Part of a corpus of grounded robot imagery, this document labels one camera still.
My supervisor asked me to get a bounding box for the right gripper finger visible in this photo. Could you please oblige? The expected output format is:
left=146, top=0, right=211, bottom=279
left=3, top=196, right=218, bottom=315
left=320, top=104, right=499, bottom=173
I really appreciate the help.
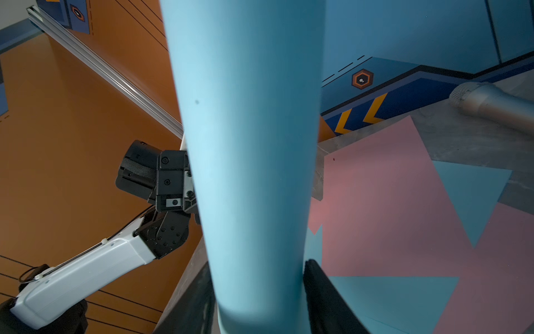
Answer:
left=303, top=259, right=370, bottom=334

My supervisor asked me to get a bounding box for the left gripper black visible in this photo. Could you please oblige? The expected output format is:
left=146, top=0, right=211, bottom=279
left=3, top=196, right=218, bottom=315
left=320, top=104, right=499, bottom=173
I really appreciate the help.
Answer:
left=115, top=140, right=200, bottom=224

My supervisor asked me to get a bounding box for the pink paper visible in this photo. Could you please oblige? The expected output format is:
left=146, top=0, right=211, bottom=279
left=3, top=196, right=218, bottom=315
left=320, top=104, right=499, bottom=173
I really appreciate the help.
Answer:
left=309, top=118, right=533, bottom=333

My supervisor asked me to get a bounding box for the light blue paper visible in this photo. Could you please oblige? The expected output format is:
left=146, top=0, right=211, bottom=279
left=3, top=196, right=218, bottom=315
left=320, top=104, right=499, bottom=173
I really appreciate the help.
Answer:
left=305, top=224, right=471, bottom=333
left=433, top=161, right=512, bottom=247
left=161, top=1, right=325, bottom=333

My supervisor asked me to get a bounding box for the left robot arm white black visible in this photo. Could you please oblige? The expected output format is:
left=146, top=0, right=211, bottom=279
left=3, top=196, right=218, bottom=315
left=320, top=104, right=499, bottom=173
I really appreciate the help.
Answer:
left=1, top=141, right=200, bottom=333

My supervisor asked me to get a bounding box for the silver microphone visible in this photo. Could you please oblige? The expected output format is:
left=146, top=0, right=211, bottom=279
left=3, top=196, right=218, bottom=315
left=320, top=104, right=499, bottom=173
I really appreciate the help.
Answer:
left=449, top=82, right=533, bottom=136

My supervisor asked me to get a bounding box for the left aluminium corner post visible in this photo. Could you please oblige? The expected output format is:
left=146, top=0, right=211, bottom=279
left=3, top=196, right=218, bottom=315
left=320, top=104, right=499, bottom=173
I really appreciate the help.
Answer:
left=26, top=5, right=184, bottom=139

